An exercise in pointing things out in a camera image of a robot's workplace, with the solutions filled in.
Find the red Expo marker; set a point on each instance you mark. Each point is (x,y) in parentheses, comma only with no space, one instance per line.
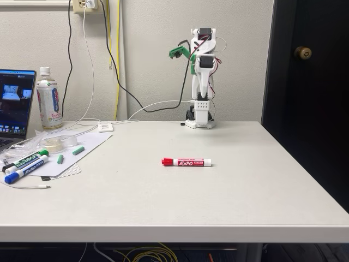
(191,162)

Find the green Expo marker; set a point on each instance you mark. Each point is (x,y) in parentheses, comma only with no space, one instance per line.
(27,159)

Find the blue Expo marker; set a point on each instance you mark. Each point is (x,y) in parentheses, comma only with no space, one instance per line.
(27,171)

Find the black marker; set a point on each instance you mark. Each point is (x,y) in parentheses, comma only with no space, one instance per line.
(6,167)

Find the brass door knob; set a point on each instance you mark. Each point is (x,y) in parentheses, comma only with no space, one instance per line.
(302,53)

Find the white adapter hub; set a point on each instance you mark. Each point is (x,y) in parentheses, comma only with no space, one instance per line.
(105,127)

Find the white paper sheet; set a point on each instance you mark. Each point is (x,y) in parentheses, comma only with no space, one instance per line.
(90,144)

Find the white charger plug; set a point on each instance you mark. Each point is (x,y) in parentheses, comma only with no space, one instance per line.
(91,3)

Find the dark door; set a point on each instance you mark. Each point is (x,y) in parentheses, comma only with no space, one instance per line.
(313,163)

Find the green chalk piece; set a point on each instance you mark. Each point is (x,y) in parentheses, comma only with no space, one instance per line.
(78,150)
(60,159)

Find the plastic tea bottle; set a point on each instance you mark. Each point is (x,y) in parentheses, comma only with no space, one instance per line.
(50,103)

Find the clear round tape container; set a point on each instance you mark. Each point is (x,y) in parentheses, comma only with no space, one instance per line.
(58,143)

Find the small black card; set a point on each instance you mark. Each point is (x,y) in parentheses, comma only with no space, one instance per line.
(45,178)

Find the open laptop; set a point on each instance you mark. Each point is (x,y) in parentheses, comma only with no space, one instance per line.
(16,109)

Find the clear plastic bag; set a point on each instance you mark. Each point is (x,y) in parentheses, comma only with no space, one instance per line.
(24,144)

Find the green printed camera mount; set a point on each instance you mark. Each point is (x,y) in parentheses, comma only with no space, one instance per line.
(193,68)

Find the green camera circuit board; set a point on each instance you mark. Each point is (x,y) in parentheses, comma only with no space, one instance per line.
(176,53)

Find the beige wall outlet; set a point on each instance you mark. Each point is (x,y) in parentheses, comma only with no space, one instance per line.
(79,6)

